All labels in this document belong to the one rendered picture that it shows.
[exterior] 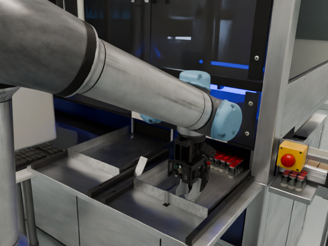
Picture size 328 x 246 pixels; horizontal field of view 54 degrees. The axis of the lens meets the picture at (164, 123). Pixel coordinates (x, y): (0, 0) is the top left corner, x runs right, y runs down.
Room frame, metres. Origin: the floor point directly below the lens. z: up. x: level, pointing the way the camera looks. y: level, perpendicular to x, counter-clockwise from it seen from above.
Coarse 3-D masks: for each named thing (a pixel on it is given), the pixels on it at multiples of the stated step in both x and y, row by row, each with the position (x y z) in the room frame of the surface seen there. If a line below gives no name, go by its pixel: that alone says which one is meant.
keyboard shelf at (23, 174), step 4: (16, 172) 1.10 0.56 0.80; (20, 172) 1.10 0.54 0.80; (24, 172) 1.11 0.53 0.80; (28, 172) 1.11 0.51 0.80; (16, 176) 1.07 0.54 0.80; (20, 176) 1.08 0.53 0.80; (24, 176) 1.08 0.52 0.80; (28, 176) 1.09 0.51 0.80; (32, 176) 1.10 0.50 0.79; (16, 180) 1.06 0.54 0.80; (20, 180) 1.07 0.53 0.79; (24, 180) 1.08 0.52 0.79
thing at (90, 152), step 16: (128, 128) 1.37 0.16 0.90; (80, 144) 1.14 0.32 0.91; (96, 144) 1.21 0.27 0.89; (112, 144) 1.22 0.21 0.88; (128, 144) 1.23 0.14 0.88; (144, 144) 1.23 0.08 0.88; (160, 144) 1.24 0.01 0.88; (80, 160) 1.06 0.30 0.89; (96, 160) 1.01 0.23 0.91; (112, 160) 1.08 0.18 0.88; (128, 160) 1.08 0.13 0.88
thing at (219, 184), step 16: (144, 176) 0.92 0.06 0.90; (160, 176) 0.97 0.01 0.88; (224, 176) 0.98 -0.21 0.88; (240, 176) 0.98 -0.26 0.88; (144, 192) 0.86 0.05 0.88; (160, 192) 0.83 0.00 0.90; (208, 192) 0.87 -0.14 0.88; (224, 192) 0.82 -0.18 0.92; (192, 208) 0.76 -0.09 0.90; (208, 208) 0.74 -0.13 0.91
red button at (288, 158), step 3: (282, 156) 0.88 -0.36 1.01; (285, 156) 0.87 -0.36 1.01; (288, 156) 0.87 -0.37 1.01; (291, 156) 0.87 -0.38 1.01; (282, 159) 0.88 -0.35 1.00; (285, 159) 0.87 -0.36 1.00; (288, 159) 0.87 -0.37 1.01; (291, 159) 0.86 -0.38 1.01; (294, 159) 0.87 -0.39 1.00; (282, 162) 0.88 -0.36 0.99; (285, 162) 0.87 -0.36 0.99; (288, 162) 0.86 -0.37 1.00; (291, 162) 0.86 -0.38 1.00; (294, 162) 0.86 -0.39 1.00; (285, 165) 0.87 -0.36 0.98; (288, 165) 0.86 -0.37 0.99; (291, 165) 0.86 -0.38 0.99
